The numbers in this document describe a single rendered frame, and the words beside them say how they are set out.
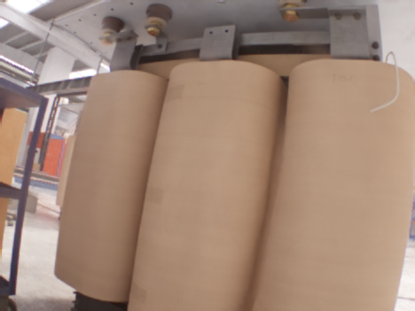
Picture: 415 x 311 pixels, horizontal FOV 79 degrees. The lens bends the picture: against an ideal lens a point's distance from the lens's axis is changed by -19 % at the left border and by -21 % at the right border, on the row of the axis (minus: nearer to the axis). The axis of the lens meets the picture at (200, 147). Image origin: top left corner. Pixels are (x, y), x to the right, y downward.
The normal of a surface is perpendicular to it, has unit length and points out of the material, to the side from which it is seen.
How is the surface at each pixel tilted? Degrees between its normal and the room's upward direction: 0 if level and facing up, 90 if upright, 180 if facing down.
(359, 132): 90
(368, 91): 90
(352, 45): 90
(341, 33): 90
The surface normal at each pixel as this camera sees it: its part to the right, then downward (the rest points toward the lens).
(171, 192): -0.43, -0.23
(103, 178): -0.14, -0.20
